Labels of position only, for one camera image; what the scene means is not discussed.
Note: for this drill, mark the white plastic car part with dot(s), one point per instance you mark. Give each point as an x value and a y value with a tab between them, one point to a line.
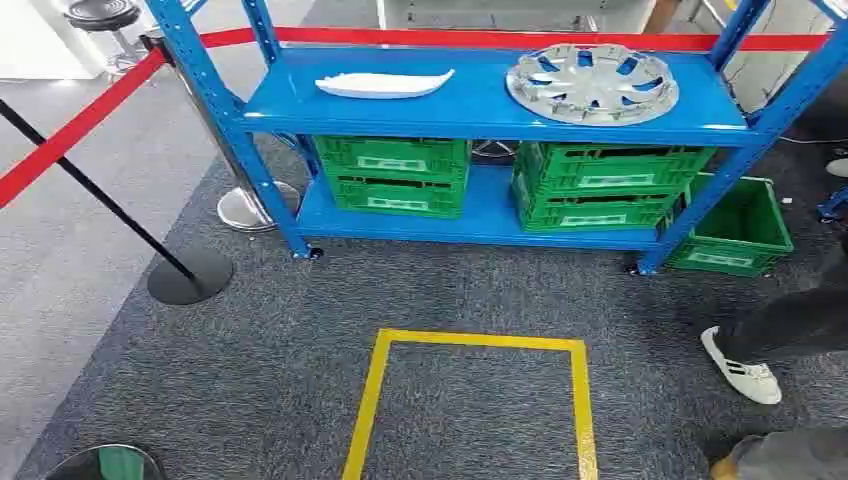
384	85

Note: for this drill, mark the silver wheel hubcap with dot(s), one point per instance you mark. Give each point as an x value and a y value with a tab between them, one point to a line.
593	86

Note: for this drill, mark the round spoked metal base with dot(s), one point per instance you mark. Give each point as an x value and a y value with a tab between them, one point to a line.
493	150

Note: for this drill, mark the yellow floor tape square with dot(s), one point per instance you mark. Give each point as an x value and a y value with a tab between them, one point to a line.
368	411

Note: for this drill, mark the white table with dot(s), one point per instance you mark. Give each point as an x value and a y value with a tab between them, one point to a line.
497	12

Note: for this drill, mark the open green plastic crate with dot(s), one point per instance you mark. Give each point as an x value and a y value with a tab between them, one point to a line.
735	255

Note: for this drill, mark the person's white shoe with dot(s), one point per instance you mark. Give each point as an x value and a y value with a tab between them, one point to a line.
839	167
745	374

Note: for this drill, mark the black round stool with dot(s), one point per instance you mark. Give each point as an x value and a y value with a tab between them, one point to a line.
102	13

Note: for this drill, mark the round black reflective base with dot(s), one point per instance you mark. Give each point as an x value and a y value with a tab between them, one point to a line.
99	464

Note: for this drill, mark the chrome stanchion post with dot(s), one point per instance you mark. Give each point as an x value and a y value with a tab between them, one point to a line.
248	208

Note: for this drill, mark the black stanchion post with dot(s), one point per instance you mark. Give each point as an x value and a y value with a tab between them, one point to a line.
192	278

